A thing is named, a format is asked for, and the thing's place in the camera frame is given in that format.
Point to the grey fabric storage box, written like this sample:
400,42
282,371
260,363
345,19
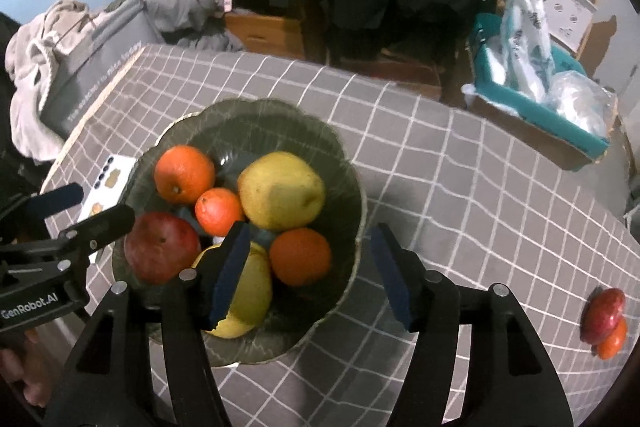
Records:
95,67

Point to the white printed plastic bag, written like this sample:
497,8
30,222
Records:
525,32

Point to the clear plastic bag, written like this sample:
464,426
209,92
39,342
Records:
580,102

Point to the green glass bowl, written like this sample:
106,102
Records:
225,127

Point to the beige clothing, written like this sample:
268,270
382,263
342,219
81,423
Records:
30,57

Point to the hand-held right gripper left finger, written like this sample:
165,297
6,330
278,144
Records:
232,272

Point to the white smartphone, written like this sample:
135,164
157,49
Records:
117,169

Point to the yellow pear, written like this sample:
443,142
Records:
252,289

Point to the person's left hand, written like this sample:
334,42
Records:
25,372

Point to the large orange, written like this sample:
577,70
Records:
185,174

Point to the grey checked tablecloth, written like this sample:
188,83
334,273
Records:
425,157

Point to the red apple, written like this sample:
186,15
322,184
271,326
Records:
602,313
161,247

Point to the small orange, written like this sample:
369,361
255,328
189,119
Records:
219,212

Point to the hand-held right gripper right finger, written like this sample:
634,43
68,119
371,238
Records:
395,277

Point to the teal box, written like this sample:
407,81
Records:
530,112

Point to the grey clothing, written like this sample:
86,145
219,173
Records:
175,2

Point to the yellow-green pear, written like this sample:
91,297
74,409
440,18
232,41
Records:
280,189

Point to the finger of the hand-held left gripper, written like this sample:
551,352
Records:
52,202
105,224

